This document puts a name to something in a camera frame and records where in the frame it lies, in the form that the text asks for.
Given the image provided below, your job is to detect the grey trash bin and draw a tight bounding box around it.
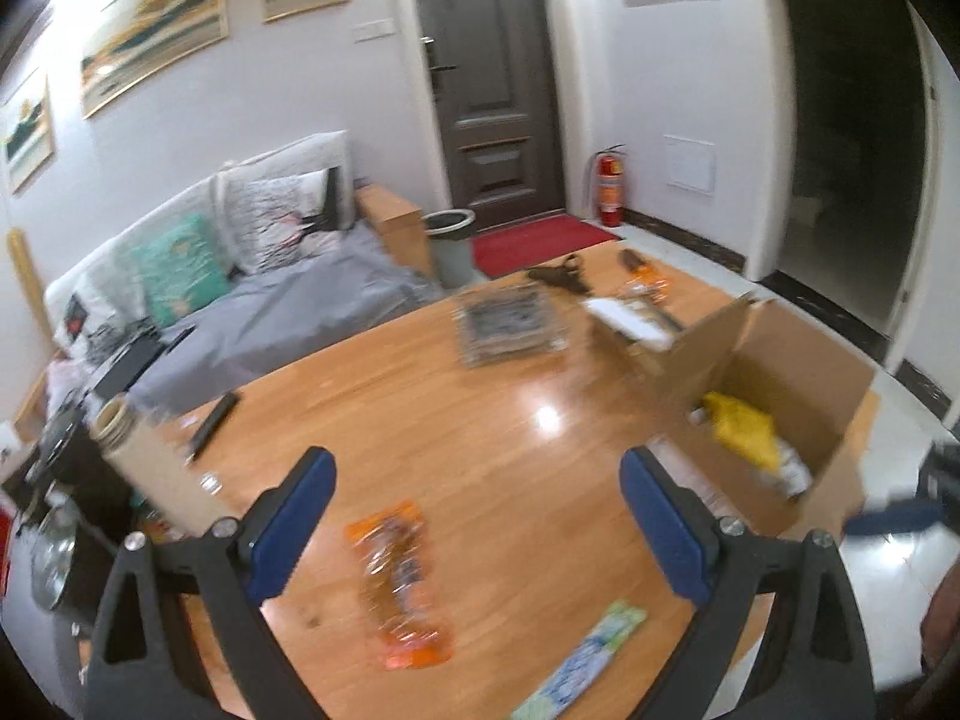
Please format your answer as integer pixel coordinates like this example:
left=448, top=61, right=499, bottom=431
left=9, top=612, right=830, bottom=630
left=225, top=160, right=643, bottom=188
left=421, top=208, right=478, bottom=290

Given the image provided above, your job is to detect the cardboard tube roll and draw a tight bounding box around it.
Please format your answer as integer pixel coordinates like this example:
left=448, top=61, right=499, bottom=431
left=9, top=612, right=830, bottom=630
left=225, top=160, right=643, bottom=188
left=88, top=395, right=227, bottom=542

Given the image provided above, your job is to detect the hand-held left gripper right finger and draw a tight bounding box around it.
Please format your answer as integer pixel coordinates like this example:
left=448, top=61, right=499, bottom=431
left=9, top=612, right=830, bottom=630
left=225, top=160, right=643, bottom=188
left=619, top=445, right=878, bottom=720

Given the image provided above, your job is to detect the red fire extinguisher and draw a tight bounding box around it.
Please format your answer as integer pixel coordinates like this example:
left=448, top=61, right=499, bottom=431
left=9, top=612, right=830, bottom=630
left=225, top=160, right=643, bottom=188
left=584, top=143, right=630, bottom=228

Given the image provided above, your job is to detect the orange clear snack packet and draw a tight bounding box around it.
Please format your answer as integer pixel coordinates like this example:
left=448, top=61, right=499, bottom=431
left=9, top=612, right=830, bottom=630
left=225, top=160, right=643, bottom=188
left=344, top=500, right=459, bottom=673

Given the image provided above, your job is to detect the wooden pole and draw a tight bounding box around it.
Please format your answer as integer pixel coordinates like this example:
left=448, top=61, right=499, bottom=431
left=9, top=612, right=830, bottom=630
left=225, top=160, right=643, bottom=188
left=5, top=228, right=58, bottom=362

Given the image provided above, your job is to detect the grey sofa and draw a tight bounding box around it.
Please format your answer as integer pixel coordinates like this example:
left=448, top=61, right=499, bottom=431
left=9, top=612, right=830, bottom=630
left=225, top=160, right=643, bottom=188
left=15, top=129, right=452, bottom=437

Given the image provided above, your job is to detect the red gift bag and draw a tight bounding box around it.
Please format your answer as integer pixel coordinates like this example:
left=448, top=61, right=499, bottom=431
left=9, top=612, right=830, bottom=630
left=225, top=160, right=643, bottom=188
left=0, top=508, right=17, bottom=602

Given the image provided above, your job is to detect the red door mat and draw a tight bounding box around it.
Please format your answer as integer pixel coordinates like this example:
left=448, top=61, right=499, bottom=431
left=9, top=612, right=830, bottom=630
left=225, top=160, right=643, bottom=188
left=470, top=213, right=624, bottom=279

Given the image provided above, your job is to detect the clear plastic tray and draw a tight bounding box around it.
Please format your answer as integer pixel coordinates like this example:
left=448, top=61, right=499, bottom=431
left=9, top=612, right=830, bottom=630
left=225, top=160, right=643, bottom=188
left=453, top=288, right=572, bottom=371

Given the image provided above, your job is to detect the black laptop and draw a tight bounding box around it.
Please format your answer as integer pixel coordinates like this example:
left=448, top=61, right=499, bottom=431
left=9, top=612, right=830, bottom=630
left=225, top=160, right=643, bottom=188
left=89, top=325, right=197, bottom=399

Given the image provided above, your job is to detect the dark brown door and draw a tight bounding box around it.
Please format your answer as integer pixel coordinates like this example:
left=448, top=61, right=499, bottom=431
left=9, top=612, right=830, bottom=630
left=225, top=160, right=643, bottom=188
left=408, top=0, right=568, bottom=234

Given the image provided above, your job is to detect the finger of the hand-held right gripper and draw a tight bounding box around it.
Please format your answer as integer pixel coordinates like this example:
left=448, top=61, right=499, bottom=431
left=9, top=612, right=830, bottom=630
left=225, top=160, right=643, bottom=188
left=843, top=495, right=947, bottom=539

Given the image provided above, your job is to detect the white black deer pillow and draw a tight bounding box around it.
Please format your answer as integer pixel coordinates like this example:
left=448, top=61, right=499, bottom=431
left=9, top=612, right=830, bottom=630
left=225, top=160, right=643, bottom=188
left=217, top=168, right=354, bottom=275

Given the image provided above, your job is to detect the white tree-root pillow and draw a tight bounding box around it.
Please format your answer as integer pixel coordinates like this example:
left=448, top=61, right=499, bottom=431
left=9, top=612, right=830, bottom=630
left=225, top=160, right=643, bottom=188
left=55, top=292, right=107, bottom=350

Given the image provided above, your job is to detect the black hair claw clip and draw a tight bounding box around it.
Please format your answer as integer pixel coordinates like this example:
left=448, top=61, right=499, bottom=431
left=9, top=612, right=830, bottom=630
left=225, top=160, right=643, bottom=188
left=526, top=254, right=594, bottom=298

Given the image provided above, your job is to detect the teal pillow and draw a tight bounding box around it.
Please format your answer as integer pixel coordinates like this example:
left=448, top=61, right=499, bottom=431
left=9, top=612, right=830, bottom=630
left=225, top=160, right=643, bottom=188
left=130, top=213, right=230, bottom=328

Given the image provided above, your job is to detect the pot with glass lid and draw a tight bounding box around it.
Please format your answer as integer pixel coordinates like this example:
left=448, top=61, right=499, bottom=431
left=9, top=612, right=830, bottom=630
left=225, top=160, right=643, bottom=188
left=29, top=498, right=84, bottom=613

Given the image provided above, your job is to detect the green white candy packet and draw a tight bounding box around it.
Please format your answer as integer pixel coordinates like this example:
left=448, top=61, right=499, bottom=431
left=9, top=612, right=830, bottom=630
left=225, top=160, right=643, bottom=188
left=511, top=599, right=649, bottom=720

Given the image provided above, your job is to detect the person's right forearm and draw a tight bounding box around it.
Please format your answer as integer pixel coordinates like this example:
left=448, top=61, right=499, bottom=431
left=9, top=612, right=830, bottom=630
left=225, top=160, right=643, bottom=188
left=918, top=583, right=960, bottom=665

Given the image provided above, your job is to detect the white orange-label snack packet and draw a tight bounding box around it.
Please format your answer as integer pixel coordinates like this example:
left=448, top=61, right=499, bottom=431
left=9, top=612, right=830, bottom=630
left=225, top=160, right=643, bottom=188
left=772, top=440, right=817, bottom=503

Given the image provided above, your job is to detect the cardboard box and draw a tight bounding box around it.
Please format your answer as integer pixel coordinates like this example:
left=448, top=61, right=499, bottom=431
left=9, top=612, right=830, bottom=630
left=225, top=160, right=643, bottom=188
left=588, top=291, right=881, bottom=542

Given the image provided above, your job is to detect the large framed landscape painting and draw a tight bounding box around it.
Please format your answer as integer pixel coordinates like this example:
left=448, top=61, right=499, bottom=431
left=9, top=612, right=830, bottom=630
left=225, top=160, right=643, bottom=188
left=78, top=0, right=229, bottom=120

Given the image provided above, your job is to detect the yellow snack packet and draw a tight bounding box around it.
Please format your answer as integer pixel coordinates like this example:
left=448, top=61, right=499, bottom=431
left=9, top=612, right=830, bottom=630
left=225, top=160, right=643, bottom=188
left=703, top=391, right=783, bottom=473

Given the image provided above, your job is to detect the black remote control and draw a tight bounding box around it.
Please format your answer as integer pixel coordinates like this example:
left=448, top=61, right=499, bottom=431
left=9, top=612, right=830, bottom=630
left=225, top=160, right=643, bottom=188
left=185, top=391, right=242, bottom=463

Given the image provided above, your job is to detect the small orange snack packet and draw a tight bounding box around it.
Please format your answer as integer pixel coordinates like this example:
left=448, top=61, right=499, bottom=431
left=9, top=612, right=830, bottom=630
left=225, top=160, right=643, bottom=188
left=618, top=250, right=673, bottom=305

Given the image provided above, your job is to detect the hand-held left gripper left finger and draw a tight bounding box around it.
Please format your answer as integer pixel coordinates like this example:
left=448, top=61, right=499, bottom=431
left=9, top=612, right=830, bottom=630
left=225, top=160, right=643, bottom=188
left=79, top=446, right=338, bottom=720

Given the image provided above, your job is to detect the white wall panel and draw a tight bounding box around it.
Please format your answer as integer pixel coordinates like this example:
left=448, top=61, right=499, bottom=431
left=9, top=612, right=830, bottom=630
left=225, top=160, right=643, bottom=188
left=663, top=133, right=720, bottom=197

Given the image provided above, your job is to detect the small framed landscape painting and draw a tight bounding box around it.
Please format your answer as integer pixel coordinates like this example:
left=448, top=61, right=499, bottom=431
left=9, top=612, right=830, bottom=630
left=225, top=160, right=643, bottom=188
left=0, top=74, right=58, bottom=197

